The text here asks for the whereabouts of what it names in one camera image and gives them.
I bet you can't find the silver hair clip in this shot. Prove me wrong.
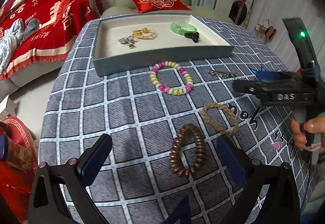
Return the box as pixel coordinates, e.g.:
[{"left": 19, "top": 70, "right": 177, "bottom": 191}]
[{"left": 207, "top": 69, "right": 238, "bottom": 78}]

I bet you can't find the braided tan rope bracelet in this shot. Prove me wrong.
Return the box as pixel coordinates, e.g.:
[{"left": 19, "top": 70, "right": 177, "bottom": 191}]
[{"left": 199, "top": 102, "right": 240, "bottom": 138}]

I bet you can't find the pink yellow bead bracelet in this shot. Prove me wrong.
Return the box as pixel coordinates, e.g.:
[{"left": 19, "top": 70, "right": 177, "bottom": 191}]
[{"left": 149, "top": 60, "right": 195, "bottom": 96}]

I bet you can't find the black claw hair clip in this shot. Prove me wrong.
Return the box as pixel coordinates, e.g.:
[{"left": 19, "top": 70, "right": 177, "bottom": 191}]
[{"left": 184, "top": 32, "right": 199, "bottom": 43}]

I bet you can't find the green jade bangle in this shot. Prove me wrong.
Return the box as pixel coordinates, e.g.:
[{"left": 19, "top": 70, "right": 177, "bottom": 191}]
[{"left": 170, "top": 22, "right": 197, "bottom": 36}]

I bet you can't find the brown spiral hair tie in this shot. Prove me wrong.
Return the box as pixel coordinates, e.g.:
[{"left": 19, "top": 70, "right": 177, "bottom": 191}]
[{"left": 169, "top": 123, "right": 207, "bottom": 179}]

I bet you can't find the yellow cord bracelet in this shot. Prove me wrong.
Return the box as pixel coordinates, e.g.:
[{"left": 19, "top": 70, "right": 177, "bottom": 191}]
[{"left": 132, "top": 27, "right": 156, "bottom": 41}]

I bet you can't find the silver tassel charm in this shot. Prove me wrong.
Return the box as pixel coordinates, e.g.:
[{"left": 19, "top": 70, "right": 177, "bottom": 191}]
[{"left": 118, "top": 36, "right": 135, "bottom": 49}]

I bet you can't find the grey jewelry tray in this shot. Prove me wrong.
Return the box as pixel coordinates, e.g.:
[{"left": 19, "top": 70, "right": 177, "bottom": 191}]
[{"left": 93, "top": 13, "right": 234, "bottom": 77}]

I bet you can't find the person right hand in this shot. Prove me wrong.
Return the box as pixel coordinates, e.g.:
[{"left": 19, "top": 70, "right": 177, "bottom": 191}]
[{"left": 290, "top": 115, "right": 325, "bottom": 156}]

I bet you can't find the blue lid plastic jar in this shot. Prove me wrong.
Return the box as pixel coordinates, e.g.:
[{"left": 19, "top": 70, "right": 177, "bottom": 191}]
[{"left": 0, "top": 134, "right": 33, "bottom": 173}]

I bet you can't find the red round tray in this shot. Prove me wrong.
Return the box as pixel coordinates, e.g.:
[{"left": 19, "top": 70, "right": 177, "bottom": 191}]
[{"left": 3, "top": 116, "right": 38, "bottom": 161}]

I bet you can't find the grey plaid tablecloth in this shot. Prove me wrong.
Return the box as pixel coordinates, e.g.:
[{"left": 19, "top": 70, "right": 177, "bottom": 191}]
[{"left": 39, "top": 19, "right": 321, "bottom": 223}]

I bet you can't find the small white stool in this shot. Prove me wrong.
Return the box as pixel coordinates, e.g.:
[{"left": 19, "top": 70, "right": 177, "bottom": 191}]
[{"left": 0, "top": 95, "right": 18, "bottom": 122}]

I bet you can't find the light blue clothes pile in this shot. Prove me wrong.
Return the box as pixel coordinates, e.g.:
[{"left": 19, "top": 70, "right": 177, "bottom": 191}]
[{"left": 1, "top": 18, "right": 40, "bottom": 73}]

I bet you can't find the red covered sofa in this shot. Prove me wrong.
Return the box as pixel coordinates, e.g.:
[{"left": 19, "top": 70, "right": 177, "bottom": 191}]
[{"left": 1, "top": 0, "right": 104, "bottom": 95}]

